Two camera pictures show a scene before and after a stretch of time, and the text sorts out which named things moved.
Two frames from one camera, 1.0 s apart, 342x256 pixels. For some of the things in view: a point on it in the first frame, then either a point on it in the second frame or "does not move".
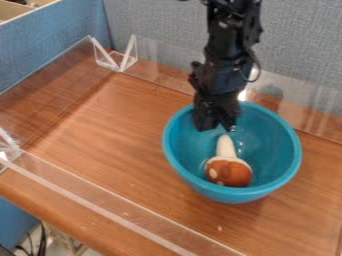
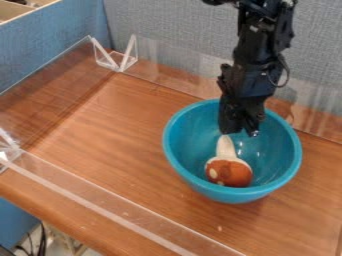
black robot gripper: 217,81 to 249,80
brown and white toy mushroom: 228,170 does not move
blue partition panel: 48,35 does not move
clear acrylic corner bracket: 113,59 does not move
